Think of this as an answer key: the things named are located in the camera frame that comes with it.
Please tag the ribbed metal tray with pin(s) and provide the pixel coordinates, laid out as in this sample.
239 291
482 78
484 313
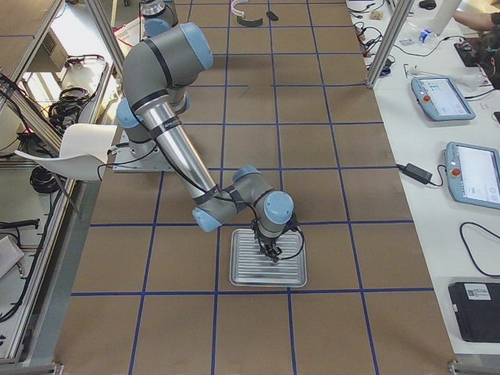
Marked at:
249 266

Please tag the white plastic chair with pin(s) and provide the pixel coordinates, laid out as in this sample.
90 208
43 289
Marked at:
84 147

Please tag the white curved plastic part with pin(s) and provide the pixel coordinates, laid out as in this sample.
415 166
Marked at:
235 10

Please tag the dark curved brake shoe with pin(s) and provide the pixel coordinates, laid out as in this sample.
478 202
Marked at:
249 23

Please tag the aluminium frame post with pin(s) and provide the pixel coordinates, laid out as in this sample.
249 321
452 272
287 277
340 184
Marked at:
392 31

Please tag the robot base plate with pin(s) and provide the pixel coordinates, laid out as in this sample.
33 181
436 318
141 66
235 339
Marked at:
145 161

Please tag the upper teach pendant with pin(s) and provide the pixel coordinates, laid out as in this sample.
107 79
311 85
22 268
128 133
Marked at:
440 99

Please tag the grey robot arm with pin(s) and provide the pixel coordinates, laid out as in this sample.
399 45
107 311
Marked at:
159 16
152 70

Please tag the black power adapter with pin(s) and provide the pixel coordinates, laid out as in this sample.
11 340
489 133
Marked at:
415 173

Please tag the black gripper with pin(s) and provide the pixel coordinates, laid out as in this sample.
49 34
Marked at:
269 243

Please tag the lower teach pendant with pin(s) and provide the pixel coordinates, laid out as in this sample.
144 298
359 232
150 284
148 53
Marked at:
473 174

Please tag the teach pendant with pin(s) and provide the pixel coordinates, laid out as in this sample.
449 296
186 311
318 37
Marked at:
440 99
473 174

